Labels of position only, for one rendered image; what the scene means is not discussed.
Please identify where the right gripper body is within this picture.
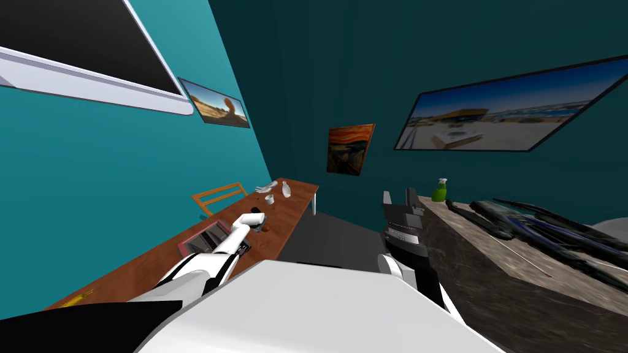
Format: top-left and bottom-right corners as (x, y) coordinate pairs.
(382, 202), (426, 231)

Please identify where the brown wooden table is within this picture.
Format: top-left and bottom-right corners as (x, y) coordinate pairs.
(46, 177), (320, 310)

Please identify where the wooden chair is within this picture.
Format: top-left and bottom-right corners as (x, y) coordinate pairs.
(191, 182), (248, 217)

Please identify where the orange scream painting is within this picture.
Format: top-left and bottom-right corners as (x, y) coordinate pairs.
(326, 123), (377, 177)

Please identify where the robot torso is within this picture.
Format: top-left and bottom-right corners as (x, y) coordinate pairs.
(133, 259), (506, 353)

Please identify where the wide black framed landscape picture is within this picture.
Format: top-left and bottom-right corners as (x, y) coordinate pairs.
(393, 55), (628, 153)

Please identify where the desert rock picture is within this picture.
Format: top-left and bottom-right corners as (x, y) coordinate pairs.
(177, 77), (251, 129)

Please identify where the yellow flat object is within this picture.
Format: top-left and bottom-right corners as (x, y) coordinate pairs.
(59, 289), (94, 308)

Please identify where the white framed dark window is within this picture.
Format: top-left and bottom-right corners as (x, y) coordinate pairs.
(0, 0), (194, 116)

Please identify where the black long folded frame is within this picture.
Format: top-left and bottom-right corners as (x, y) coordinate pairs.
(445, 197), (628, 294)

